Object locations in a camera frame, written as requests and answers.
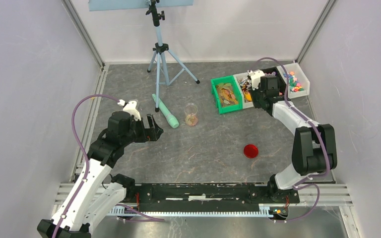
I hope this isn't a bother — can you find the light blue board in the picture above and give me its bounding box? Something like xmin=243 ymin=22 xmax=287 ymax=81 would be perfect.
xmin=88 ymin=0 xmax=194 ymax=11

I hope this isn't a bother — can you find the green plastic candy bin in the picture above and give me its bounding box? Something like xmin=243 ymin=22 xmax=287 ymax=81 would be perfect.
xmin=210 ymin=75 xmax=243 ymax=114

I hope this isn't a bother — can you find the clear plastic jar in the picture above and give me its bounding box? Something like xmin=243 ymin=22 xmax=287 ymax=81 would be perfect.
xmin=185 ymin=103 xmax=198 ymax=126

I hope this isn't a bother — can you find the black bin with swirl candies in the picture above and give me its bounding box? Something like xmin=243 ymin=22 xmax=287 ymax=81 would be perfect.
xmin=259 ymin=67 xmax=286 ymax=97

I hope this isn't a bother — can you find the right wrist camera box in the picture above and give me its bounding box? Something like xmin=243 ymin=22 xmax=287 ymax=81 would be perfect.
xmin=248 ymin=69 xmax=265 ymax=91

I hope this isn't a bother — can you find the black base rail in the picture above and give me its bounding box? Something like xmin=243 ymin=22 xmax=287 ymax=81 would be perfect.
xmin=102 ymin=182 xmax=300 ymax=219

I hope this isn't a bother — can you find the light blue tripod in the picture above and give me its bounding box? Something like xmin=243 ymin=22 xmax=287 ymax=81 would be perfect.
xmin=145 ymin=0 xmax=200 ymax=112

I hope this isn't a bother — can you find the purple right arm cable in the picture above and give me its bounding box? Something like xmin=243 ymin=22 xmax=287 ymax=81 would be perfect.
xmin=249 ymin=57 xmax=332 ymax=223

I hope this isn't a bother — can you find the yellow plastic scoop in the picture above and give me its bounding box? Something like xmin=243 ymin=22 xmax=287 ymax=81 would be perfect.
xmin=244 ymin=91 xmax=252 ymax=102

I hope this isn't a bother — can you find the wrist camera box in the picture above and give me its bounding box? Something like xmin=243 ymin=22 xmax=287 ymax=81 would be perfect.
xmin=117 ymin=99 xmax=142 ymax=121
xmin=248 ymin=69 xmax=265 ymax=91

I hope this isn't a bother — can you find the white bin with colourful candies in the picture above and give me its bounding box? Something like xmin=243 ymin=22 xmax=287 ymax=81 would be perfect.
xmin=277 ymin=63 xmax=310 ymax=99

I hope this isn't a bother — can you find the red jar lid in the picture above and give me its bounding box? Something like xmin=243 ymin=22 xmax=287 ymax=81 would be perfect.
xmin=243 ymin=144 xmax=259 ymax=159

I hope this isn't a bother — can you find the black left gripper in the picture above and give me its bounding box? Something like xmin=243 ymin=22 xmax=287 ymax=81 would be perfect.
xmin=121 ymin=114 xmax=163 ymax=146

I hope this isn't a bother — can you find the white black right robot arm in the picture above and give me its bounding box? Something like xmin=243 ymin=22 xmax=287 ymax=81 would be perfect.
xmin=248 ymin=75 xmax=337 ymax=202

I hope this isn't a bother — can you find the white bin with lollipops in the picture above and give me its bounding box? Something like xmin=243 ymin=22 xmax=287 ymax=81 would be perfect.
xmin=233 ymin=72 xmax=254 ymax=109

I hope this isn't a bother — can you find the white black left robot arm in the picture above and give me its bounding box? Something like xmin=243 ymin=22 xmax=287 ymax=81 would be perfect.
xmin=37 ymin=111 xmax=164 ymax=238

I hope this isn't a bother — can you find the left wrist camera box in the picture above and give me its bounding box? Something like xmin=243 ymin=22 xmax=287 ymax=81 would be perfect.
xmin=117 ymin=99 xmax=142 ymax=121

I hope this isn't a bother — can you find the mint green tube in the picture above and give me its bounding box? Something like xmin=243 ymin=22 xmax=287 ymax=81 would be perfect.
xmin=158 ymin=99 xmax=180 ymax=128

